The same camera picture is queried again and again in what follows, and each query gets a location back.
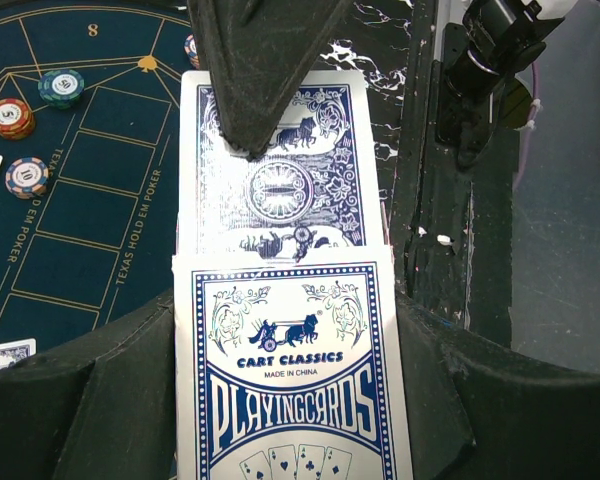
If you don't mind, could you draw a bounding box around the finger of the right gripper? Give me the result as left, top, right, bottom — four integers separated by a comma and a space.
187, 0, 351, 159

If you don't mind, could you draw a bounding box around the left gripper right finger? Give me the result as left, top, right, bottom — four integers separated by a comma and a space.
396, 292, 600, 479

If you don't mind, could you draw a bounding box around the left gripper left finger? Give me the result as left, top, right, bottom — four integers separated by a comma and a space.
0, 292, 176, 479

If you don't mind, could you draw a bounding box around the white-blue poker chip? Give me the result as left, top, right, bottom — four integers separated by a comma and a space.
183, 34, 200, 69
5, 157, 50, 199

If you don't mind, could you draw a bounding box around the blue-backed playing cards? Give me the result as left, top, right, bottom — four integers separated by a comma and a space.
176, 70, 384, 261

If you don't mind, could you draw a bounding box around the blue playing card deck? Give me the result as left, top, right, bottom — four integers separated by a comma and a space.
172, 245, 413, 479

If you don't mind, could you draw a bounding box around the round blue poker mat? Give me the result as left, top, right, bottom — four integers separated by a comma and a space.
0, 1, 190, 350

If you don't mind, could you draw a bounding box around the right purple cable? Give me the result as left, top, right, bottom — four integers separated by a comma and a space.
512, 64, 544, 194

